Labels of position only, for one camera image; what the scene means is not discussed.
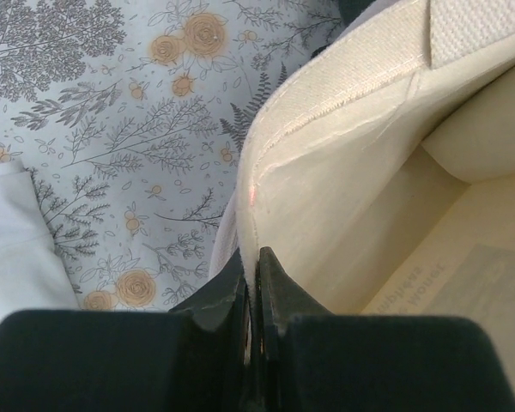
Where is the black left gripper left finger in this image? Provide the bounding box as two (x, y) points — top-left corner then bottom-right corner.
(0, 254), (247, 411)

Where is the floral patterned table mat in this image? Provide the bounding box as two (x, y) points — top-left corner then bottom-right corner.
(0, 1), (343, 311)

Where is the white folded cloth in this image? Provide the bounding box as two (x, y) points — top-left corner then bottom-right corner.
(0, 161), (80, 323)

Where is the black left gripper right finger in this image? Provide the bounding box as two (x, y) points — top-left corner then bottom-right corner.
(256, 247), (515, 411)

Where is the beige canvas tote bag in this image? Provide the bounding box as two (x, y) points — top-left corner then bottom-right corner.
(205, 0), (515, 357)

